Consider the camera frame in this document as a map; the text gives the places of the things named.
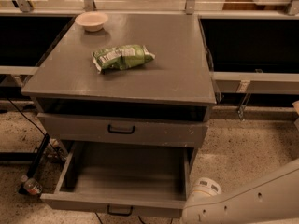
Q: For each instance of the green chip bag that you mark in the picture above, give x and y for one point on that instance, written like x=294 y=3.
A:
x=121 y=58

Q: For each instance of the plastic water bottle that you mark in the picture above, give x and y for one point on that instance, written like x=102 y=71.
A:
x=31 y=185

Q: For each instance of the black metal stand leg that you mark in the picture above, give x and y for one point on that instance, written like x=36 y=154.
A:
x=36 y=161

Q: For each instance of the beige bowl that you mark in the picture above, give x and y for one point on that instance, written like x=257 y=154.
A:
x=92 y=21

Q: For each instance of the grey drawer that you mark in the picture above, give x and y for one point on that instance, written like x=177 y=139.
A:
x=150 y=132
x=123 y=180

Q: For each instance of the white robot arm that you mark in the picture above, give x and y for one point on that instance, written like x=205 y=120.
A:
x=272 y=197

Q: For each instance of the grey drawer cabinet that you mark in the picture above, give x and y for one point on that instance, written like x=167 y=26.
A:
x=176 y=85

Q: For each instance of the grey top drawer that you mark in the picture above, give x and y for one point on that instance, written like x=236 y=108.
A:
x=150 y=132

